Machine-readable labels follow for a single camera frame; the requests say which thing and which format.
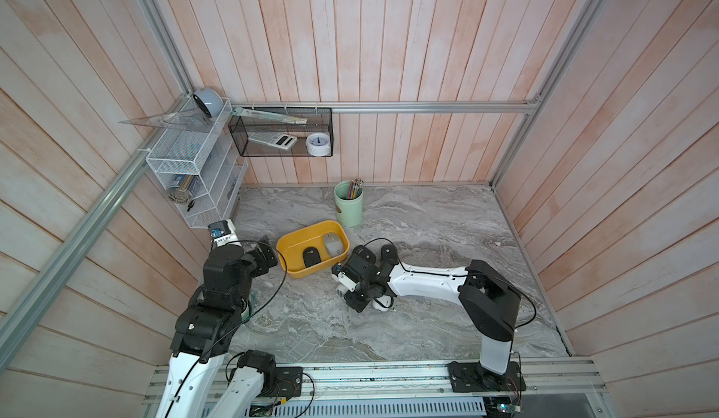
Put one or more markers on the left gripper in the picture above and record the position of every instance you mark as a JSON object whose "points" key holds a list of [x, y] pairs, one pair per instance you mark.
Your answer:
{"points": [[261, 265]]}

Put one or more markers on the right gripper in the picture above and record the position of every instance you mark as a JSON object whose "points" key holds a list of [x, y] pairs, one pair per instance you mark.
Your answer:
{"points": [[352, 302]]}

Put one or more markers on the light grey mouse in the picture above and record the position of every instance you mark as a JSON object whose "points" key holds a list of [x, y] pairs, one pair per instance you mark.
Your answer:
{"points": [[333, 244]]}

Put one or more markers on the black mouse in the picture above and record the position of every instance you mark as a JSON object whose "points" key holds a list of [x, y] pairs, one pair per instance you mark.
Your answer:
{"points": [[311, 257]]}

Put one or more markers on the white mouse underside up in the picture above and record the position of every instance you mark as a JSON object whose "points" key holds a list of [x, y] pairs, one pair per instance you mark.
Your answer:
{"points": [[383, 303]]}

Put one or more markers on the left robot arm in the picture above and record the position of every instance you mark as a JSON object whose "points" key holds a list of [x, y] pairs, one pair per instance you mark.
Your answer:
{"points": [[203, 332]]}

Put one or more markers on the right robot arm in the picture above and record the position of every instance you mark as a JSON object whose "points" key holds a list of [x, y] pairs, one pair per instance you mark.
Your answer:
{"points": [[491, 302]]}

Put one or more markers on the yellow plastic storage box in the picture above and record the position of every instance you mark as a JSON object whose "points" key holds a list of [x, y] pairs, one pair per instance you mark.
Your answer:
{"points": [[292, 245]]}

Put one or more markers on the green alarm clock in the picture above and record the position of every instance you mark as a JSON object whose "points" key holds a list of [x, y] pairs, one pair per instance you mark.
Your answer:
{"points": [[249, 307]]}

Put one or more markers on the mint green pencil cup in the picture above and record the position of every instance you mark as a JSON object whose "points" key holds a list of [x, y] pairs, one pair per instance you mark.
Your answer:
{"points": [[349, 213]]}

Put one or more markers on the colored pencils in cup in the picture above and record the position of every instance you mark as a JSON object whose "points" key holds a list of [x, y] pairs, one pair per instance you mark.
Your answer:
{"points": [[354, 189]]}

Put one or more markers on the clear tube of pencils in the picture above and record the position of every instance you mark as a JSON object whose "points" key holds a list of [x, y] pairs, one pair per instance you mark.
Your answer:
{"points": [[182, 189]]}

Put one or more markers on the white calculator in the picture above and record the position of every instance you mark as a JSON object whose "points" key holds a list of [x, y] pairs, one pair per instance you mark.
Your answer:
{"points": [[281, 141]]}

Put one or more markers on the white tape roll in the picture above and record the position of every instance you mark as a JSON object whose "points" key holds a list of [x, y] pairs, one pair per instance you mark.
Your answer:
{"points": [[319, 145]]}

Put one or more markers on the green ruler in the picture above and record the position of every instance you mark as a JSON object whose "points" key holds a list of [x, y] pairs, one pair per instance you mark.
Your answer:
{"points": [[264, 115]]}

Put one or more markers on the clear triangle ruler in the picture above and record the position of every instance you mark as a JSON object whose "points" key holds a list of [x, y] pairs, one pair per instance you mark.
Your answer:
{"points": [[183, 120]]}

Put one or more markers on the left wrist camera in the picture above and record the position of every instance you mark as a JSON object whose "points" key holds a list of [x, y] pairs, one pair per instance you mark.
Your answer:
{"points": [[223, 233]]}

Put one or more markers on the white wire mesh shelf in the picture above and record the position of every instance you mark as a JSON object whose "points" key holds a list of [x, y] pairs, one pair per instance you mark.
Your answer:
{"points": [[212, 157]]}

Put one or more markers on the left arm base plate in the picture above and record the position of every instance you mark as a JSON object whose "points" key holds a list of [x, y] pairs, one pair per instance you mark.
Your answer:
{"points": [[277, 381]]}

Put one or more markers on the black wire mesh shelf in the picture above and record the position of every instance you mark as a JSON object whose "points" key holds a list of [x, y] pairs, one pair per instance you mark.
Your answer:
{"points": [[320, 120]]}

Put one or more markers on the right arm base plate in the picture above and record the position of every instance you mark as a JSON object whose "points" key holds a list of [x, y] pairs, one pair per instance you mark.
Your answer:
{"points": [[472, 378]]}

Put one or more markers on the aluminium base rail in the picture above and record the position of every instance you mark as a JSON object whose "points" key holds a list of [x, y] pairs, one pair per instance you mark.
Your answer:
{"points": [[562, 387]]}

